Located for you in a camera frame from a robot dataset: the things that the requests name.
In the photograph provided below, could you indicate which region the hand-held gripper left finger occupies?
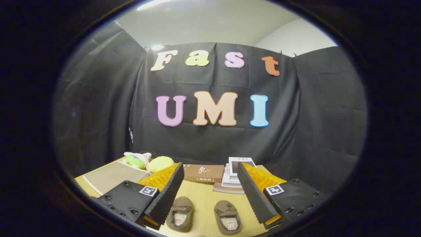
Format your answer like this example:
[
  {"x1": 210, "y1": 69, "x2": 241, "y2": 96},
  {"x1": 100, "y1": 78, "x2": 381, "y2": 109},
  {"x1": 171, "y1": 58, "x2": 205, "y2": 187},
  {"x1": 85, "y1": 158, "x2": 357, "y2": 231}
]
[{"x1": 98, "y1": 162, "x2": 185, "y2": 231}]

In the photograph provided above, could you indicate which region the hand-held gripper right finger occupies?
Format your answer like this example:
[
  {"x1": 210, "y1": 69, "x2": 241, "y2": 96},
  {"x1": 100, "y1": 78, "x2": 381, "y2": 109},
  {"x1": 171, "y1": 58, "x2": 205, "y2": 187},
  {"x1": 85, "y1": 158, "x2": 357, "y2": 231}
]
[{"x1": 237, "y1": 161, "x2": 329, "y2": 230}]

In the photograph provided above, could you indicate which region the brown fuzzy shoe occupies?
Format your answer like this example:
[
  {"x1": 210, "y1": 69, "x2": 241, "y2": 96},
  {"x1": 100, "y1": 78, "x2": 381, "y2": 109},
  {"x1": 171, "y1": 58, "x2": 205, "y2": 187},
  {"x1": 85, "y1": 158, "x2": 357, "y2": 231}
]
[
  {"x1": 165, "y1": 197, "x2": 194, "y2": 233},
  {"x1": 214, "y1": 200, "x2": 242, "y2": 235}
]

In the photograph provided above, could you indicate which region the beige fabric storage box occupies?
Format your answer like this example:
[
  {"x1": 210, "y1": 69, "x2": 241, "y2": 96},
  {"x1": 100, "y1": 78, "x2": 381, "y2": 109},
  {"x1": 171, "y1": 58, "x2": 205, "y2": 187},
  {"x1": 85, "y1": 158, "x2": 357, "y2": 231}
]
[{"x1": 82, "y1": 161, "x2": 152, "y2": 196}]

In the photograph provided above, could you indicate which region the pink book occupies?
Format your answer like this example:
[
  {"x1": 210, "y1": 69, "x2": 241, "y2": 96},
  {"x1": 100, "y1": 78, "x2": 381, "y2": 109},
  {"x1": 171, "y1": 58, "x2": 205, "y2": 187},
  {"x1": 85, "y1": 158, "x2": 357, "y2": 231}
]
[{"x1": 213, "y1": 182, "x2": 245, "y2": 195}]

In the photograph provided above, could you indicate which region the yellow plush toy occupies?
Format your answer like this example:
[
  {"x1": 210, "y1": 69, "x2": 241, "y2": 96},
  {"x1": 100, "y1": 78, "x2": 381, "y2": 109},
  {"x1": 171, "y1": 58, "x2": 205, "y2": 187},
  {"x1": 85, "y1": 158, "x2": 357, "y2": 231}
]
[{"x1": 146, "y1": 156, "x2": 175, "y2": 172}]

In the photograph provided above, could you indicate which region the plain white book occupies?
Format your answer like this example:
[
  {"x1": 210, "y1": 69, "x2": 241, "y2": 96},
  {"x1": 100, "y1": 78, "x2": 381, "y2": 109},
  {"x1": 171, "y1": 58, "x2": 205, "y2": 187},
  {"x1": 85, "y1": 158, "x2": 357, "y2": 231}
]
[{"x1": 222, "y1": 164, "x2": 242, "y2": 188}]

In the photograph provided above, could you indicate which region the white book with dark cover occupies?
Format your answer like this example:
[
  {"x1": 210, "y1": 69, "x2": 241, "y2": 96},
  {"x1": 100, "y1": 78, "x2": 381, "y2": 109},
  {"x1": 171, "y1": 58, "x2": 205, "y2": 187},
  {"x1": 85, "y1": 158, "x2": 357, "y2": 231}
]
[{"x1": 228, "y1": 157, "x2": 257, "y2": 176}]

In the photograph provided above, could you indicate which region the brown book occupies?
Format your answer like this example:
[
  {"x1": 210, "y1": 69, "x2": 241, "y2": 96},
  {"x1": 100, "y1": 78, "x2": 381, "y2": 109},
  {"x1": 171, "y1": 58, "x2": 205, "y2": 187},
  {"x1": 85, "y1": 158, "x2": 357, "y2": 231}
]
[{"x1": 183, "y1": 164, "x2": 225, "y2": 184}]

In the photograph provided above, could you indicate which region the pink and green plush toy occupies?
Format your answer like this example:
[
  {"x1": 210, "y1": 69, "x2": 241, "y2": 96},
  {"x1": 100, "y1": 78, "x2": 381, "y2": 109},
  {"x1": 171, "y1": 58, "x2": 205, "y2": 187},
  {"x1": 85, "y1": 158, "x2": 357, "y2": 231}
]
[{"x1": 124, "y1": 152, "x2": 152, "y2": 170}]

